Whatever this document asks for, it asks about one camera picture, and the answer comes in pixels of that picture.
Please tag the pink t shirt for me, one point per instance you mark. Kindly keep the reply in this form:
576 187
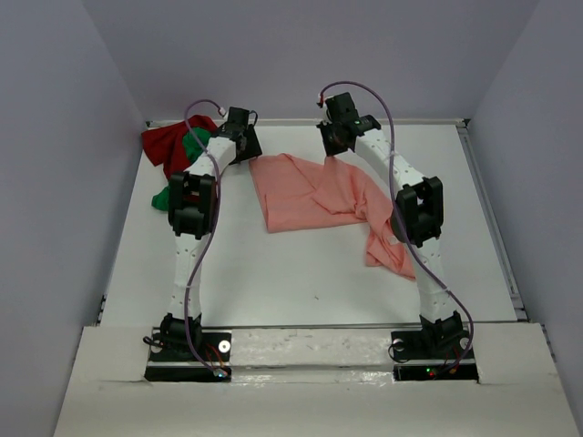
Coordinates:
297 194

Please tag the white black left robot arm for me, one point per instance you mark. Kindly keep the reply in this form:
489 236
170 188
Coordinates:
194 206

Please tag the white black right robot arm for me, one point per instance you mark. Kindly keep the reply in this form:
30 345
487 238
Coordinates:
416 221

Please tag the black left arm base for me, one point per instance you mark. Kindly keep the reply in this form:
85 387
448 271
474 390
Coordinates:
168 363

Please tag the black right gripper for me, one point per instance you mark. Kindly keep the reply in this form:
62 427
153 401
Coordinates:
330 148

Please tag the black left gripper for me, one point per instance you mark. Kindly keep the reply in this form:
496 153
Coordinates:
253 150

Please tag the dark red t shirt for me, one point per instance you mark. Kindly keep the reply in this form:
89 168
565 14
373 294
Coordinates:
159 143

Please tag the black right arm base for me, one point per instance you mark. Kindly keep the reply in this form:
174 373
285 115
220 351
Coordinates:
414 361

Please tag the green t shirt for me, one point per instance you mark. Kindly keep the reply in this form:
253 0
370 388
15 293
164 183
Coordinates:
188 151

